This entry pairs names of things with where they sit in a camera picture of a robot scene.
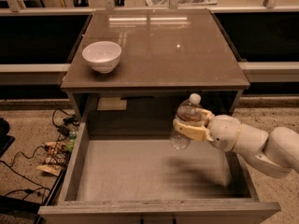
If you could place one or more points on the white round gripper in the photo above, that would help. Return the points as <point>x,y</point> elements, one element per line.
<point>223,132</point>

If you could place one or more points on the clear plastic water bottle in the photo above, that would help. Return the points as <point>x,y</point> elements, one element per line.
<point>189,111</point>

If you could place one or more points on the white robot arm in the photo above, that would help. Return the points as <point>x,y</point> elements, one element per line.
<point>275,154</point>

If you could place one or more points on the grey cabinet with glossy top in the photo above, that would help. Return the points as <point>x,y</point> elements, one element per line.
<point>163,50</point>

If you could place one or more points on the open grey top drawer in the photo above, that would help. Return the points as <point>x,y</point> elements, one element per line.
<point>123,170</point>

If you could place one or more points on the green bottle on floor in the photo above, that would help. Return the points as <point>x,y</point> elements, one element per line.
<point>71,141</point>

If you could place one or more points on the white ceramic bowl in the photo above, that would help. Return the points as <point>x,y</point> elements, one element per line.
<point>102,56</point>

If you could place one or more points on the black power adapter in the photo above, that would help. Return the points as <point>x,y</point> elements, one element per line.
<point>63,130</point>

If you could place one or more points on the snack bag on floor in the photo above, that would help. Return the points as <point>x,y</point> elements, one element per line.
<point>56,159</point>

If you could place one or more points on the black equipment at left edge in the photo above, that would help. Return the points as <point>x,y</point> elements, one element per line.
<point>5,139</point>

